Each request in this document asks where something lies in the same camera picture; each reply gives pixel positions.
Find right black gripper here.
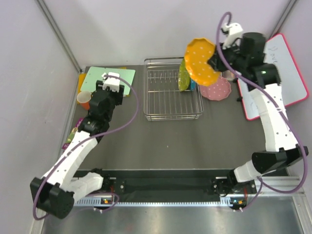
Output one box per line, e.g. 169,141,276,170
208,39,247,73

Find orange polka dot plate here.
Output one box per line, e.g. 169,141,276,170
184,38,220,86

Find blue polka dot plate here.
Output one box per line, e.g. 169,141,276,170
190,79,197,90

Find green polka dot plate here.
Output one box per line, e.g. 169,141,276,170
178,59,190,92

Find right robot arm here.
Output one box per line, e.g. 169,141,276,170
207,32,309,193

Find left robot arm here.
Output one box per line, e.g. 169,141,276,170
30,78,124,219

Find orange mug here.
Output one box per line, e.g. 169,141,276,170
77,91,91,110

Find light green cutting board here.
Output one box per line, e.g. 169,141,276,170
80,66,136,96

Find pink polka dot plate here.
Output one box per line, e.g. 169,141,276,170
199,77,232,101

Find yellow cutting board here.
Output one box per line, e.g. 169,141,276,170
77,67,130,98

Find treehouse paperback book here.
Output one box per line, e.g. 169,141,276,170
62,118,83,150

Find pink framed whiteboard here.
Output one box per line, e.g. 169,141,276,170
237,34,309,120

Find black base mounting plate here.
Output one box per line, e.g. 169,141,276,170
80,169,258,198

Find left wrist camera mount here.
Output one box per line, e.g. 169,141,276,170
102,72,120,93

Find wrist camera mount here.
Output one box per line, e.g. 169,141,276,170
102,72,120,93
221,22,243,49

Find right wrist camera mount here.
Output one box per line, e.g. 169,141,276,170
221,22,243,49

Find metal wire dish rack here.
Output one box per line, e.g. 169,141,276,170
143,57,204,120

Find white slotted cable duct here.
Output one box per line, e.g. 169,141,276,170
73,196,247,207

